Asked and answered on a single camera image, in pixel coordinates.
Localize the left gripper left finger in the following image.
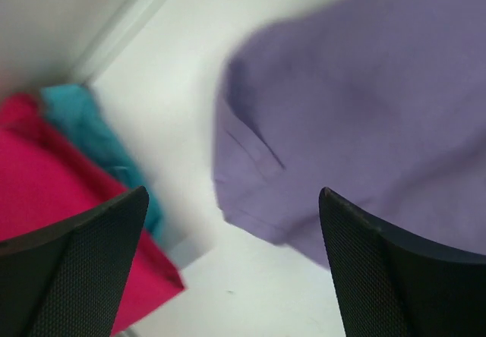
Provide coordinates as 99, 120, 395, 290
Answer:
1, 187, 149, 336

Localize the cyan t shirt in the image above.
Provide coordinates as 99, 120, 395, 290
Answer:
39, 84, 166, 239

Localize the lavender t shirt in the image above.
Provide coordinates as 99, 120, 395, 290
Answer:
213, 0, 485, 266

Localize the aluminium table frame rail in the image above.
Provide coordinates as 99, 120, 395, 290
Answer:
69, 0, 168, 82

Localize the magenta t shirt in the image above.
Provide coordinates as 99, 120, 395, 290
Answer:
1, 94, 185, 332

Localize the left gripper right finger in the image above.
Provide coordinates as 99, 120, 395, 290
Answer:
319, 187, 485, 336

